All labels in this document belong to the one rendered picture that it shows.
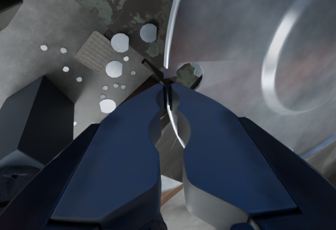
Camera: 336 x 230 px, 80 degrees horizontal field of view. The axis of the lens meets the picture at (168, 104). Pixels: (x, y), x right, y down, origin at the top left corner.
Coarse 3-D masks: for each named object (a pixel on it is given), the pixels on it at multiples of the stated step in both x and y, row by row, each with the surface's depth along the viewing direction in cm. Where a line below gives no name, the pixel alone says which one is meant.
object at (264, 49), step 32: (192, 0) 11; (224, 0) 12; (256, 0) 12; (288, 0) 13; (320, 0) 13; (192, 32) 12; (224, 32) 13; (256, 32) 13; (288, 32) 14; (320, 32) 15; (224, 64) 14; (256, 64) 15; (288, 64) 15; (320, 64) 17; (224, 96) 15; (256, 96) 17; (288, 96) 17; (320, 96) 19; (288, 128) 21; (320, 128) 24
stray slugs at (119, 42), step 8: (144, 24) 24; (152, 24) 24; (144, 32) 24; (152, 32) 25; (112, 40) 23; (120, 40) 24; (144, 40) 25; (152, 40) 25; (120, 48) 24; (112, 64) 25; (120, 64) 25; (192, 64) 29; (112, 72) 25; (120, 72) 26; (200, 72) 30; (104, 104) 27; (112, 104) 28
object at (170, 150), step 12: (192, 84) 15; (168, 120) 15; (168, 132) 16; (156, 144) 16; (168, 144) 16; (180, 144) 17; (168, 156) 17; (180, 156) 18; (168, 168) 18; (180, 168) 18; (180, 180) 19
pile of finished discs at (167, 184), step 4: (164, 176) 86; (164, 180) 89; (168, 180) 90; (172, 180) 91; (164, 184) 90; (168, 184) 91; (172, 184) 92; (176, 184) 94; (164, 188) 92; (168, 188) 93; (172, 188) 93
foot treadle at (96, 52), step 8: (96, 32) 67; (112, 32) 70; (88, 40) 67; (96, 40) 68; (104, 40) 69; (80, 48) 68; (88, 48) 68; (96, 48) 69; (104, 48) 70; (112, 48) 71; (80, 56) 69; (88, 56) 70; (96, 56) 71; (104, 56) 72; (112, 56) 73; (88, 64) 71; (96, 64) 72; (104, 64) 73
